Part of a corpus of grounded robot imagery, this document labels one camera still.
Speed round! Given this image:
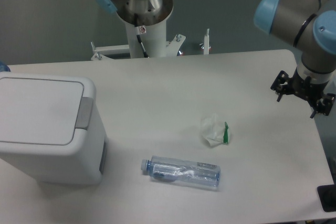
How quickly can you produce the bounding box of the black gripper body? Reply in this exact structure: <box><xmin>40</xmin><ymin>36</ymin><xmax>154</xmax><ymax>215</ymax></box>
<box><xmin>288</xmin><ymin>70</ymin><xmax>324</xmax><ymax>106</ymax></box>

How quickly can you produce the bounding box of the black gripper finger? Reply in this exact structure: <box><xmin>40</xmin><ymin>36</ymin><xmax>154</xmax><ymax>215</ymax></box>
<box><xmin>309</xmin><ymin>93</ymin><xmax>333</xmax><ymax>119</ymax></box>
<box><xmin>270</xmin><ymin>70</ymin><xmax>294</xmax><ymax>102</ymax></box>

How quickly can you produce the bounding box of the white push-top trash can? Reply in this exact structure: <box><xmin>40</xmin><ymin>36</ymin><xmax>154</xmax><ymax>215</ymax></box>
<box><xmin>1</xmin><ymin>72</ymin><xmax>107</xmax><ymax>185</ymax></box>

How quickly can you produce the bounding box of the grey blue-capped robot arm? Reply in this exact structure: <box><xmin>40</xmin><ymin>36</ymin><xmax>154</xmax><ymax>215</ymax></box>
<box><xmin>95</xmin><ymin>0</ymin><xmax>335</xmax><ymax>116</ymax></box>

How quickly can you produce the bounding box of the blue object behind trash can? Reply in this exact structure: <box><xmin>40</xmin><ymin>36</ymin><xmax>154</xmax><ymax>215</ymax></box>
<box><xmin>0</xmin><ymin>61</ymin><xmax>11</xmax><ymax>72</ymax></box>

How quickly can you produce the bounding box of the crumpled white green wrapper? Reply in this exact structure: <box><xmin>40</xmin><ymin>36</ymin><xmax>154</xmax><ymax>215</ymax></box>
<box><xmin>200</xmin><ymin>114</ymin><xmax>231</xmax><ymax>147</ymax></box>

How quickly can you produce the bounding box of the black device at table edge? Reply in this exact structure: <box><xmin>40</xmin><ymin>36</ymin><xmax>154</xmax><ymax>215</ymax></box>
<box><xmin>317</xmin><ymin>184</ymin><xmax>335</xmax><ymax>212</ymax></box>

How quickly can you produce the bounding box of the crushed clear plastic bottle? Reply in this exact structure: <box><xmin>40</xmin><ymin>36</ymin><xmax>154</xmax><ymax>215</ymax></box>
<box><xmin>141</xmin><ymin>156</ymin><xmax>221</xmax><ymax>191</ymax></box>

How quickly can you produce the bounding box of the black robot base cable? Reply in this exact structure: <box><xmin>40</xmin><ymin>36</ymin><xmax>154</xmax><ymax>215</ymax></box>
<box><xmin>133</xmin><ymin>13</ymin><xmax>150</xmax><ymax>59</ymax></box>

